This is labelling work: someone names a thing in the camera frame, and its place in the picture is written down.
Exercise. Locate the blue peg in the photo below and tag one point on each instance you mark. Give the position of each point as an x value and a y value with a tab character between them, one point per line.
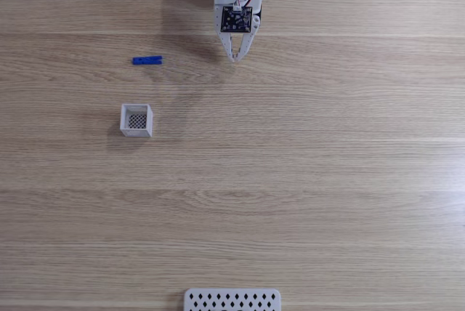
146	60

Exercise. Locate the white perforated tray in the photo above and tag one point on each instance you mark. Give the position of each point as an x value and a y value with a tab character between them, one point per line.
232	300

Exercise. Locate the black camera circuit board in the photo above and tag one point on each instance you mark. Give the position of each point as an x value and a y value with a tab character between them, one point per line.
236	19

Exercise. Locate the small white crate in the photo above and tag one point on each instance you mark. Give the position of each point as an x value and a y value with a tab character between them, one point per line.
136	120

